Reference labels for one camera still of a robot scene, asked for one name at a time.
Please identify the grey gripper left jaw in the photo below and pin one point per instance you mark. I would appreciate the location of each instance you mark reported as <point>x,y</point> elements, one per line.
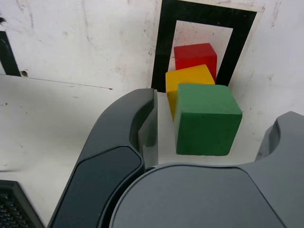
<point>107,142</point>

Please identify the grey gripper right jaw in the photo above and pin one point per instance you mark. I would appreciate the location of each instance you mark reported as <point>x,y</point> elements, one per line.
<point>194,199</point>

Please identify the green cube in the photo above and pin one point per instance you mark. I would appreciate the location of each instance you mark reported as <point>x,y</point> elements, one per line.
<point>209,123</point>

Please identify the yellow cube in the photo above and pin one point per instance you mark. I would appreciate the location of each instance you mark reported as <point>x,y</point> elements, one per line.
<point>187,76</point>

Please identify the red cube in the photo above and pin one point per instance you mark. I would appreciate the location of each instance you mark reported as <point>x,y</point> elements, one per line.
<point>194,57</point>

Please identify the black tape square outline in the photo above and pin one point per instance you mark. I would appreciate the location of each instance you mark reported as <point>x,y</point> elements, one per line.
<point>164,47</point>

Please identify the black grid-textured object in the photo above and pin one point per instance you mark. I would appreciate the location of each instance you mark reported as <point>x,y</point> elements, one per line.
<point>12,209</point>

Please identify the black tape strip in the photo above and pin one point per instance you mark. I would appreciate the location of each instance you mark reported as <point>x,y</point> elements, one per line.
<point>8,59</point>

